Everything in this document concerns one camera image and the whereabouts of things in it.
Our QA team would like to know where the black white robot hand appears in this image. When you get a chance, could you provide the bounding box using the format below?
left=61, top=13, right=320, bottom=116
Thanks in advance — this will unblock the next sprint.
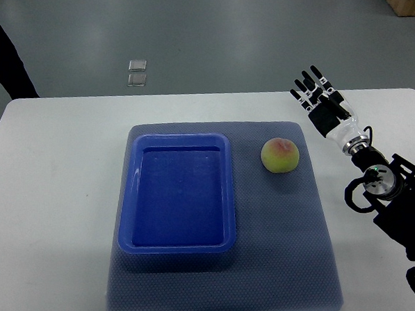
left=290, top=65, right=371, bottom=156

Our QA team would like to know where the green red peach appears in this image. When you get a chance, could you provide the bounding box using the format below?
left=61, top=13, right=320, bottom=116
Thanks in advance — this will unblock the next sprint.
left=260, top=138, right=300, bottom=174

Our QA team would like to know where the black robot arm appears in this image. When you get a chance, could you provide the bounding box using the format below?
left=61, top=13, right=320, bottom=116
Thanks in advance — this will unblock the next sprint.
left=344, top=126, right=415, bottom=262

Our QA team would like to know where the lower metal floor plate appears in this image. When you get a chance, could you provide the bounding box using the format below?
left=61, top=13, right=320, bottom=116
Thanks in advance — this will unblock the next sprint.
left=128, top=73, right=147, bottom=87

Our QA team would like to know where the metal floor plate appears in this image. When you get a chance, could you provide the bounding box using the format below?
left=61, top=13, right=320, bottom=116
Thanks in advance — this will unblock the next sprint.
left=128, top=73, right=147, bottom=87
left=129, top=59, right=147, bottom=72

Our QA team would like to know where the upper metal floor plate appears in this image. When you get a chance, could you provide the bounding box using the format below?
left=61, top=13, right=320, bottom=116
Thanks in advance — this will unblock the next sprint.
left=129, top=59, right=147, bottom=72

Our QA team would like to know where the grey blue textured mat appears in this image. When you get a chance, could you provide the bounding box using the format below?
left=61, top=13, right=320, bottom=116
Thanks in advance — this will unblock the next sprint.
left=106, top=122, right=343, bottom=311

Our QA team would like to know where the blue plastic tray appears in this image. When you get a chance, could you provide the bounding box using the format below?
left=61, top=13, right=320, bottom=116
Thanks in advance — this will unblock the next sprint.
left=117, top=133, right=236, bottom=255

